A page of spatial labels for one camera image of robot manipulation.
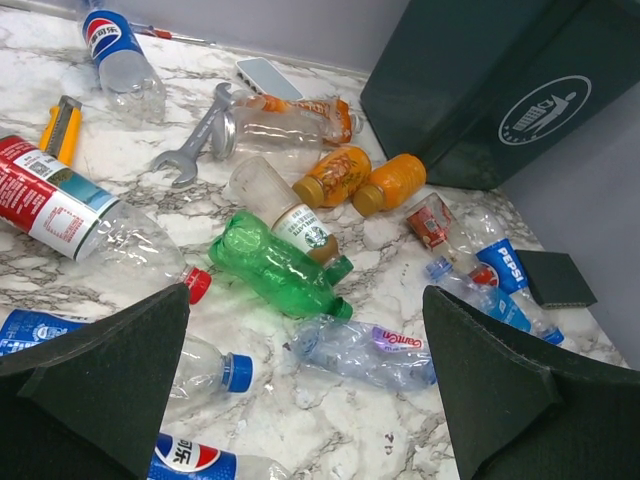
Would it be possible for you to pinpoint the upright Pepsi bottle far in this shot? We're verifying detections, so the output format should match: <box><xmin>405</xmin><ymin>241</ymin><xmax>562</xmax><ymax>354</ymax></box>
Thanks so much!
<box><xmin>78</xmin><ymin>1</ymin><xmax>166</xmax><ymax>125</ymax></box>

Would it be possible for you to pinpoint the Starbucks coffee bottle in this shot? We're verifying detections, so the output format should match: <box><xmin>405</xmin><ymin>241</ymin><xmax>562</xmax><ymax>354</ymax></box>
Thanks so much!
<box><xmin>229</xmin><ymin>156</ymin><xmax>353</xmax><ymax>285</ymax></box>

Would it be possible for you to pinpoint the light blue label bottle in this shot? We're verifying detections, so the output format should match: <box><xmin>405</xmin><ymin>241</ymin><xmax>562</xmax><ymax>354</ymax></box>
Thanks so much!
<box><xmin>426</xmin><ymin>256</ymin><xmax>532</xmax><ymax>333</ymax></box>

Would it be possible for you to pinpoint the crushed Ganten water bottle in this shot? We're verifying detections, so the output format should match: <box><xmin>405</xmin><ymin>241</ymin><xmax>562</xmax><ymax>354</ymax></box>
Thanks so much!
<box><xmin>290</xmin><ymin>315</ymin><xmax>437</xmax><ymax>392</ymax></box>

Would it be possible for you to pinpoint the yellow utility knife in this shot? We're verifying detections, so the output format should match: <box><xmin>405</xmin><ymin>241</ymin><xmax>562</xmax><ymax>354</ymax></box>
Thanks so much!
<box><xmin>39</xmin><ymin>95</ymin><xmax>83</xmax><ymax>167</ymax></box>

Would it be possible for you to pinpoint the plain orange juice bottle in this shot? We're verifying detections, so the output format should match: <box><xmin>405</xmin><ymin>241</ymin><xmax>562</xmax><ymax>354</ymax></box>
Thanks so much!
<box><xmin>352</xmin><ymin>154</ymin><xmax>427</xmax><ymax>217</ymax></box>

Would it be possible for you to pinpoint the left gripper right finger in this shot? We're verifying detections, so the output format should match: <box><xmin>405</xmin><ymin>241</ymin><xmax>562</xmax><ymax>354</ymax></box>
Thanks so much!
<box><xmin>423</xmin><ymin>286</ymin><xmax>639</xmax><ymax>479</ymax></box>

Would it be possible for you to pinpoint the clear bottle blue cap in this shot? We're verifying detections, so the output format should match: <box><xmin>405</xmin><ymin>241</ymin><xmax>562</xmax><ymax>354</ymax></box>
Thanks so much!
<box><xmin>0</xmin><ymin>308</ymin><xmax>255</xmax><ymax>401</ymax></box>

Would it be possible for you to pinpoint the small red label bottle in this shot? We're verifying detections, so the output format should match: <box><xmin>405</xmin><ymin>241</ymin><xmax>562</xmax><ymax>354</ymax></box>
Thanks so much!
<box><xmin>407</xmin><ymin>193</ymin><xmax>482</xmax><ymax>274</ymax></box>

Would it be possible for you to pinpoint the Pepsi bottle right side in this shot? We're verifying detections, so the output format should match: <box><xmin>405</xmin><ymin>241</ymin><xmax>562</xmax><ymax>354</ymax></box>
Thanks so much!
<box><xmin>462</xmin><ymin>206</ymin><xmax>565</xmax><ymax>346</ymax></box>

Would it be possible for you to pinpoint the silver wrench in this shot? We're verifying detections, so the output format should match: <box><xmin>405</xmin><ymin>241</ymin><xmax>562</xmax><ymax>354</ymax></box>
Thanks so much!
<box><xmin>151</xmin><ymin>82</ymin><xmax>231</xmax><ymax>188</ymax></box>

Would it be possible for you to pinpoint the crushed orange label bottle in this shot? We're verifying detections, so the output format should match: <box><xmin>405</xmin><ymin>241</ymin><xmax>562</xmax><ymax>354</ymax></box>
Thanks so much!
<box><xmin>211</xmin><ymin>90</ymin><xmax>363</xmax><ymax>160</ymax></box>

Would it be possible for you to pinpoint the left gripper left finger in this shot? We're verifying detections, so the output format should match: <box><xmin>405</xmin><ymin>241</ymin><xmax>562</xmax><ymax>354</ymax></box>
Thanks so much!
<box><xmin>1</xmin><ymin>285</ymin><xmax>189</xmax><ymax>479</ymax></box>

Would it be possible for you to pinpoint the white power bank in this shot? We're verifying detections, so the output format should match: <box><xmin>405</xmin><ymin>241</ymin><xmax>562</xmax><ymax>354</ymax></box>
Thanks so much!
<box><xmin>236</xmin><ymin>57</ymin><xmax>304</xmax><ymax>101</ymax></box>

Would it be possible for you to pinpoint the red label water bottle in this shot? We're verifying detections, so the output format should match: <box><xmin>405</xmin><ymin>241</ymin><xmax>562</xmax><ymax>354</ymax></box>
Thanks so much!
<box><xmin>1</xmin><ymin>129</ymin><xmax>212</xmax><ymax>304</ymax></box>

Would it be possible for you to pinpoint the Pepsi bottle blue cap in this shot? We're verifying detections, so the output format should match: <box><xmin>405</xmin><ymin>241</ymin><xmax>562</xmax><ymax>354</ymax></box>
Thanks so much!
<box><xmin>147</xmin><ymin>433</ymin><xmax>291</xmax><ymax>480</ymax></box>

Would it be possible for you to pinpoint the green plastic bottle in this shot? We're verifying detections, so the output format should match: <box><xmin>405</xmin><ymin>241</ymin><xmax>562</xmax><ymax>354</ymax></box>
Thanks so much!
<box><xmin>208</xmin><ymin>210</ymin><xmax>353</xmax><ymax>323</ymax></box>

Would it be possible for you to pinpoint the dark green plastic bin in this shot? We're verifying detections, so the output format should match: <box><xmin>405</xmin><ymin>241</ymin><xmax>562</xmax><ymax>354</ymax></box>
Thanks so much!
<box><xmin>360</xmin><ymin>0</ymin><xmax>639</xmax><ymax>190</ymax></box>

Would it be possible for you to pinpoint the black foam pad right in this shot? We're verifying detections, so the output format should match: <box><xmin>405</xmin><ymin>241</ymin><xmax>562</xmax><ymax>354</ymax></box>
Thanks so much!
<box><xmin>516</xmin><ymin>250</ymin><xmax>597</xmax><ymax>310</ymax></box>

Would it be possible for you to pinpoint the orange juice bottle patterned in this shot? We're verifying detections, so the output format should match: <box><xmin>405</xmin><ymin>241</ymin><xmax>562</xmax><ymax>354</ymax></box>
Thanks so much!
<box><xmin>292</xmin><ymin>146</ymin><xmax>372</xmax><ymax>209</ymax></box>

